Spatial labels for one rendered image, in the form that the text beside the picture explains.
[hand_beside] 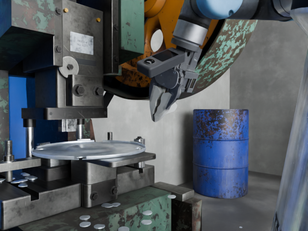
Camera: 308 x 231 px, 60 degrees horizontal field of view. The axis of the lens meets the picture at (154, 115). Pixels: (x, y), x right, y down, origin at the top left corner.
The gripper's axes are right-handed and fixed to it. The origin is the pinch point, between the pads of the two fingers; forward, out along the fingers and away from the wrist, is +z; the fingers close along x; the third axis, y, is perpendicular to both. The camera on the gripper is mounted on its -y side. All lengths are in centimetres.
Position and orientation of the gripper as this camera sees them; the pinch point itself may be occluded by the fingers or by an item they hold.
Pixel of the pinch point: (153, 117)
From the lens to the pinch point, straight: 68.5
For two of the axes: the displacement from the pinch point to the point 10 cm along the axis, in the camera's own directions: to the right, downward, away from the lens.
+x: -6.9, -4.4, 5.8
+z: -3.2, 9.0, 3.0
